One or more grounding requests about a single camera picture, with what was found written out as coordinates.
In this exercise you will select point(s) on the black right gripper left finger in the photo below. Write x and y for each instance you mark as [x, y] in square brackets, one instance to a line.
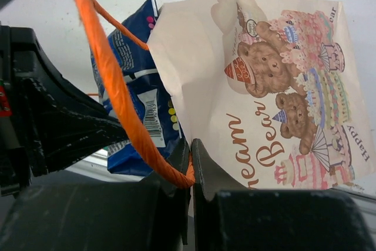
[150, 214]

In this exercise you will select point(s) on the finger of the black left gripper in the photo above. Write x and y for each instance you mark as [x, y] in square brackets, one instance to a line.
[63, 125]

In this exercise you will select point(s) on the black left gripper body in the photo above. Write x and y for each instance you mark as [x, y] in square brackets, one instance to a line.
[15, 171]

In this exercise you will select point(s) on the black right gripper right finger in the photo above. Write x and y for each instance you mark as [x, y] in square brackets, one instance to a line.
[228, 216]

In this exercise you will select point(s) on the blue snack bag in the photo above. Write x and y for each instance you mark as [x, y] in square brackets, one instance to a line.
[151, 101]

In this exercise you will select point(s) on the beige paper bag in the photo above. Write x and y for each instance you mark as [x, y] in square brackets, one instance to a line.
[269, 86]

